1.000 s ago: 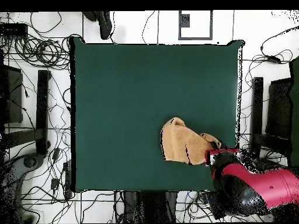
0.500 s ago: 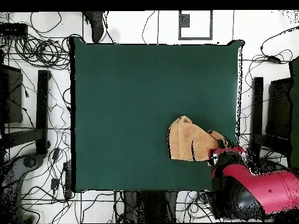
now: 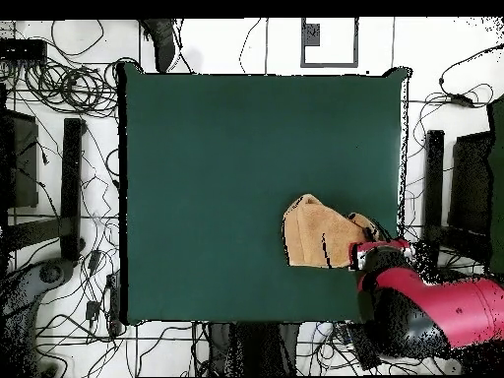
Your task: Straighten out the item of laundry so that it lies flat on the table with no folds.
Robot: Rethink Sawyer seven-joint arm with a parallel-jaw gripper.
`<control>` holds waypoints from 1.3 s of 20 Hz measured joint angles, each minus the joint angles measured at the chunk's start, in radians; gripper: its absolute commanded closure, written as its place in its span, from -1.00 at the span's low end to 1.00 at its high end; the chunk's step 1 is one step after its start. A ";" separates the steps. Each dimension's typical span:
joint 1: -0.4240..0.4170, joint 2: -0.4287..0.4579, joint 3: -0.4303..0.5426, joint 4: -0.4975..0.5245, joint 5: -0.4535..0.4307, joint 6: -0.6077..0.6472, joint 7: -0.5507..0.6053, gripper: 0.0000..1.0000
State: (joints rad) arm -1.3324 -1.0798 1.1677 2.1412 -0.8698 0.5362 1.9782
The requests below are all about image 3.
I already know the tan terry towel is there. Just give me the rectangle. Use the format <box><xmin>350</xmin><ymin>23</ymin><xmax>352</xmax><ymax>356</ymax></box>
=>
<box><xmin>281</xmin><ymin>193</ymin><xmax>390</xmax><ymax>270</ymax></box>

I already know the black T-shaped stand base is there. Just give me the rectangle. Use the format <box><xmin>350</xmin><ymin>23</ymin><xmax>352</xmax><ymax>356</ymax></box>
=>
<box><xmin>7</xmin><ymin>117</ymin><xmax>87</xmax><ymax>263</ymax></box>
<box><xmin>419</xmin><ymin>129</ymin><xmax>489</xmax><ymax>269</ymax></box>

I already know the black square case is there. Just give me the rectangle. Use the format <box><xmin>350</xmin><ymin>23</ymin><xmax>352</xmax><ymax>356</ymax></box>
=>
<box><xmin>448</xmin><ymin>131</ymin><xmax>493</xmax><ymax>237</ymax></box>
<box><xmin>0</xmin><ymin>109</ymin><xmax>40</xmax><ymax>210</ymax></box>

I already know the dark green table cloth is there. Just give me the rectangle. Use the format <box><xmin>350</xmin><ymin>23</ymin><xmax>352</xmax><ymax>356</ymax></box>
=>
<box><xmin>117</xmin><ymin>62</ymin><xmax>412</xmax><ymax>326</ymax></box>

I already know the black power strip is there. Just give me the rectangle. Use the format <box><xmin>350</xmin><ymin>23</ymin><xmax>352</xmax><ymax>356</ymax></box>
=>
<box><xmin>105</xmin><ymin>271</ymin><xmax>123</xmax><ymax>336</ymax></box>

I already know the person's black shoe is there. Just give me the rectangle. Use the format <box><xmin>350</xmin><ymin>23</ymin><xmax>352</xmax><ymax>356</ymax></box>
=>
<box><xmin>140</xmin><ymin>18</ymin><xmax>179</xmax><ymax>74</ymax></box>

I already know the grey caster base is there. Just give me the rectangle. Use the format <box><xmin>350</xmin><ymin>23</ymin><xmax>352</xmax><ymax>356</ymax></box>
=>
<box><xmin>0</xmin><ymin>257</ymin><xmax>76</xmax><ymax>377</ymax></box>

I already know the black electronics box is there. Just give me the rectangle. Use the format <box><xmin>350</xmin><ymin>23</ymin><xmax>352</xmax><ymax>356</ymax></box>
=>
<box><xmin>0</xmin><ymin>38</ymin><xmax>48</xmax><ymax>62</ymax></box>

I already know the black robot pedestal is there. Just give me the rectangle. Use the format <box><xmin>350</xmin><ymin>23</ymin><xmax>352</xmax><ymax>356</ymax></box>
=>
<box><xmin>206</xmin><ymin>322</ymin><xmax>300</xmax><ymax>377</ymax></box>

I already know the tangled black cable bundle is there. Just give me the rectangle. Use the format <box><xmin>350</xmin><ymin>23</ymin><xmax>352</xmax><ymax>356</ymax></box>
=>
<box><xmin>0</xmin><ymin>19</ymin><xmax>119</xmax><ymax>119</ymax></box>

